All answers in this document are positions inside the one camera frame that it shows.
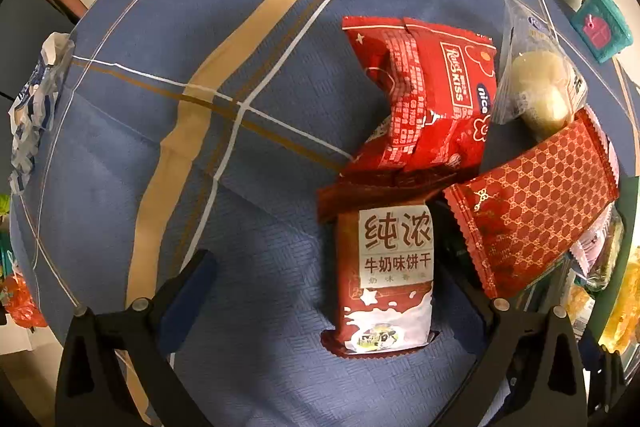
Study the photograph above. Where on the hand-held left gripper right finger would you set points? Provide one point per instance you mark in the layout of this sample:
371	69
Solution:
500	322

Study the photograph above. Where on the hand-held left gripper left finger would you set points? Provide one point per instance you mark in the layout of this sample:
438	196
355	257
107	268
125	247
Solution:
197	277

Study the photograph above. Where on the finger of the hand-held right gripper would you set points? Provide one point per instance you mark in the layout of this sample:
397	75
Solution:
612	377

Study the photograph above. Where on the white tray with mint rim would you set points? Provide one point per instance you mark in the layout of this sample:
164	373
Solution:
600	314

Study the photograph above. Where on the yellow transparent snack packet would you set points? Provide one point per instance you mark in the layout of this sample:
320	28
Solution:
625	307

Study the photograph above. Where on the pink snack packet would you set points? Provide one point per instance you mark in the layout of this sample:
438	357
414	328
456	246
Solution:
585	252

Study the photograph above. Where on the red honeycomb pattern packet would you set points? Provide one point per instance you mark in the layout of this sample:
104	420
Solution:
530	207

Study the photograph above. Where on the clear packet with yellowish pastry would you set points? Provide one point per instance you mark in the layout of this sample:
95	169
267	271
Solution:
607	257

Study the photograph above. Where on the red milk biscuit packet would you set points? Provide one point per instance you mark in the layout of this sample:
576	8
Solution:
395	257

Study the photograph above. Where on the red snack packet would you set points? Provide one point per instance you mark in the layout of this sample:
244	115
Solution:
430	107

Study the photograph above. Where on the orange plastic bag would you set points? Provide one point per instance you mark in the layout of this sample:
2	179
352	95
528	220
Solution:
20	302

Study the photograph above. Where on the blue and white crumpled wrapper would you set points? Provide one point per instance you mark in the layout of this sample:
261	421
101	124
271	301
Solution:
35	107

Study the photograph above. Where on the clear packet with white cake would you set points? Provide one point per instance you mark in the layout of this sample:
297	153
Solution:
540	87

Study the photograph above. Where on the blue plaid tablecloth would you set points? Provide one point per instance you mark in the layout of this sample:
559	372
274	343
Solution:
150	32

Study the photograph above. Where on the dark cabinet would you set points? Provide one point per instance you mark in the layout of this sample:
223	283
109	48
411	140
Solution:
25	22

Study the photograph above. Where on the teal cube box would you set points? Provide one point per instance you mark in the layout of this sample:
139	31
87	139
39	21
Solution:
600	24

